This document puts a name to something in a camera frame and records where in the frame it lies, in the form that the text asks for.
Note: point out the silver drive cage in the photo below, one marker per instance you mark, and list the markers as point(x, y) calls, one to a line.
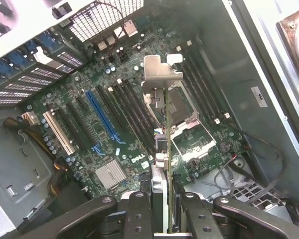
point(204, 181)

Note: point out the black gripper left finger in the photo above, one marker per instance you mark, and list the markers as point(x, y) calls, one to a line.
point(137, 216)

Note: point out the white power connector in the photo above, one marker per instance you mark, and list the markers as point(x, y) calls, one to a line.
point(30, 119)

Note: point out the metal socket cover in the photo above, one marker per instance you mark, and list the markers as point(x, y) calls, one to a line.
point(194, 147)

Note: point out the green motherboard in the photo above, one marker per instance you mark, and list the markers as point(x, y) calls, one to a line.
point(139, 62)

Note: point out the CPU socket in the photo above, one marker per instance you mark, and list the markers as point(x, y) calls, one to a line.
point(182, 104)

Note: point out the white expansion slot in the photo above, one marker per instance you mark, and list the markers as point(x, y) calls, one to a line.
point(58, 133)

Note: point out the round coin battery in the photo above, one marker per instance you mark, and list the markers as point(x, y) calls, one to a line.
point(224, 147)

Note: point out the blue expansion slot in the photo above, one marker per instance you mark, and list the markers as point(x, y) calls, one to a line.
point(99, 114)

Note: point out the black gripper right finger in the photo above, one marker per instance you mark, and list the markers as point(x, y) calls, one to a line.
point(201, 219)

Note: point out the silver chipset heatsink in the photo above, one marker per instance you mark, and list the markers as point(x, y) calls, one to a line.
point(110, 174)

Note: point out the open black PC case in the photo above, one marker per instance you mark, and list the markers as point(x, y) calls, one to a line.
point(239, 62)

